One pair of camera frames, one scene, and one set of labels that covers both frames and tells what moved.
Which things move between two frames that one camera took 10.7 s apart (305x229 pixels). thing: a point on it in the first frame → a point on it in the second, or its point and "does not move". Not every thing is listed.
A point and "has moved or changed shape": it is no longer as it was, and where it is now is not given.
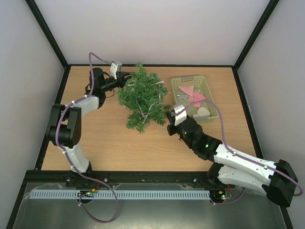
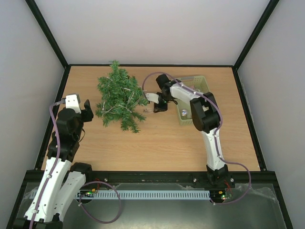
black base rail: (122, 180) does not move
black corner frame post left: (47, 33) does not move
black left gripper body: (106, 87) → (78, 131)
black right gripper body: (171, 121) → (160, 105)
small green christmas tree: (144, 96) has moved or changed shape
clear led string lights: (148, 109) → (103, 109)
